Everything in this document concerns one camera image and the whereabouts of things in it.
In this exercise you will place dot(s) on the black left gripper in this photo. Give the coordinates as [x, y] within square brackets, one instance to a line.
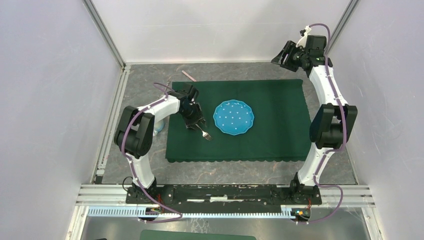
[198, 117]

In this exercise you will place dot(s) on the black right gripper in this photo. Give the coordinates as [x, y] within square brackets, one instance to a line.
[279, 58]

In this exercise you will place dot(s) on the silver fork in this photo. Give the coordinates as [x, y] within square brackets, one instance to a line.
[205, 134]

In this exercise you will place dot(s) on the blue polka dot plate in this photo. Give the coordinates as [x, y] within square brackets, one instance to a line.
[233, 117]

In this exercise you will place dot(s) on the dark green cloth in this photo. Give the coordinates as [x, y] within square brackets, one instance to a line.
[280, 131]

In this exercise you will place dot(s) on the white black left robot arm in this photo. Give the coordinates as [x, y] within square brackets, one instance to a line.
[135, 131]

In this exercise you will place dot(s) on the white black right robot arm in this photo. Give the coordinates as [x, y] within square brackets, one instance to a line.
[333, 123]

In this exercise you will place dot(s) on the white blue mug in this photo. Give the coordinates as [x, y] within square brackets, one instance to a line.
[158, 127]

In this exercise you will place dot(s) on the green mat at bottom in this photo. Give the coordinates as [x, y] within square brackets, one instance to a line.
[174, 235]

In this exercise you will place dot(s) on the black handled knife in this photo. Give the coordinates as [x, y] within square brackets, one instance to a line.
[188, 76]

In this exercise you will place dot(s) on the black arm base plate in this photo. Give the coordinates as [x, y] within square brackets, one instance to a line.
[224, 198]

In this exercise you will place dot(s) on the blue slotted cable duct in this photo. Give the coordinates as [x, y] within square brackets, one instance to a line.
[145, 212]

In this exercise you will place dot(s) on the aluminium frame rails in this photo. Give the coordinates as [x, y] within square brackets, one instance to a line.
[356, 219]

